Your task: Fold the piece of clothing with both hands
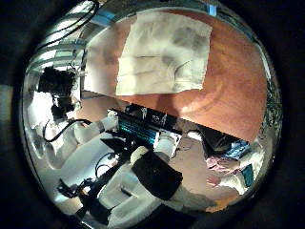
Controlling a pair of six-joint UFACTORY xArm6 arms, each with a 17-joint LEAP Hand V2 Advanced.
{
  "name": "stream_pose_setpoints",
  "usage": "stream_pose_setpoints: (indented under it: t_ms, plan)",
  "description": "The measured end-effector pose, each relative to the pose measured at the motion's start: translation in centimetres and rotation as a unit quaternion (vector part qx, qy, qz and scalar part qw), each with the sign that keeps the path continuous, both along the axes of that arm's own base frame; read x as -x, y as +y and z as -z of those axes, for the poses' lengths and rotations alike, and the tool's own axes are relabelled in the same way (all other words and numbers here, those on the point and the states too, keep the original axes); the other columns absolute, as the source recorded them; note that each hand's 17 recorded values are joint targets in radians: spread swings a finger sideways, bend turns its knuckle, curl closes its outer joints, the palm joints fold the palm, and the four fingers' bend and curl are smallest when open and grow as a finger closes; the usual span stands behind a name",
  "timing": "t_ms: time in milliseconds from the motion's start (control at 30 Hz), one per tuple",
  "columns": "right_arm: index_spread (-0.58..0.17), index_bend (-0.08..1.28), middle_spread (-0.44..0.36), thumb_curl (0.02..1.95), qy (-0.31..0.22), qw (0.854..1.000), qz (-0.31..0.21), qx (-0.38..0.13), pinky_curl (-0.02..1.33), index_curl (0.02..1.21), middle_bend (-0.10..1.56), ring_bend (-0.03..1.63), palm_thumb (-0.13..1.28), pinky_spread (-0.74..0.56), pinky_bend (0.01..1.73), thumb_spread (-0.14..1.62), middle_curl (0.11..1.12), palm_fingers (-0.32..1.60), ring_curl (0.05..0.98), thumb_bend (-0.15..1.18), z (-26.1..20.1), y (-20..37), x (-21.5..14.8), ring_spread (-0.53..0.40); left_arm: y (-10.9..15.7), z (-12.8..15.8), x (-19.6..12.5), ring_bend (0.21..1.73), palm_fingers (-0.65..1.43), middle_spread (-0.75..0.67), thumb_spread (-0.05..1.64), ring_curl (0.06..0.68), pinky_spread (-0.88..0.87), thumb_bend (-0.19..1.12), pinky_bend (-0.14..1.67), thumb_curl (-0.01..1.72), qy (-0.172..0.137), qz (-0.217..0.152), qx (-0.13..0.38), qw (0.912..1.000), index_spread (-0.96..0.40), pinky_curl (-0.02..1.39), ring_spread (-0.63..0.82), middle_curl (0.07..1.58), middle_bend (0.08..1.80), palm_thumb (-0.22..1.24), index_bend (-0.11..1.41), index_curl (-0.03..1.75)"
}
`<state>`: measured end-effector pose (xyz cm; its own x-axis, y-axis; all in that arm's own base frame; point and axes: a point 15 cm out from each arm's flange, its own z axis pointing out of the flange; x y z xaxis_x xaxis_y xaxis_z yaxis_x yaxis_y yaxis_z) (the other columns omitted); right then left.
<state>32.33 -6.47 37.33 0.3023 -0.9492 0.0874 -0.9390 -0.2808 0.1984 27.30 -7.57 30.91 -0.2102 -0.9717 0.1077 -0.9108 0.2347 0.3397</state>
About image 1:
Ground black overhead cable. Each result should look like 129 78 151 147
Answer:
33 0 101 52

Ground person in light clothes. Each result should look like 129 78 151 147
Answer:
205 139 267 196

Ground white piece of clothing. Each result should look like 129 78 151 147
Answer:
114 10 214 97

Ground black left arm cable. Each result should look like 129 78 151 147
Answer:
42 117 93 143

